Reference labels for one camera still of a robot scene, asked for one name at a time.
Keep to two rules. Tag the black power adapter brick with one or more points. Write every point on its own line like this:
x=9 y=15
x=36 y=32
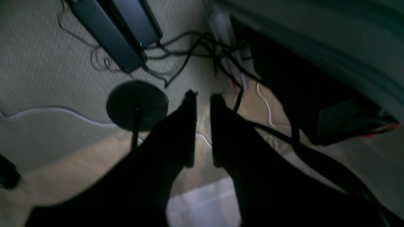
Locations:
x=100 y=25

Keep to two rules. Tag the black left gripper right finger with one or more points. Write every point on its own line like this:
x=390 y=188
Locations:
x=270 y=191

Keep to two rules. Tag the black round stand base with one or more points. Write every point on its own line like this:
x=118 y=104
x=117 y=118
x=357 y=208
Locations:
x=137 y=106

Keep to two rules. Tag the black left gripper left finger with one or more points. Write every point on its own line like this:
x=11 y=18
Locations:
x=136 y=191

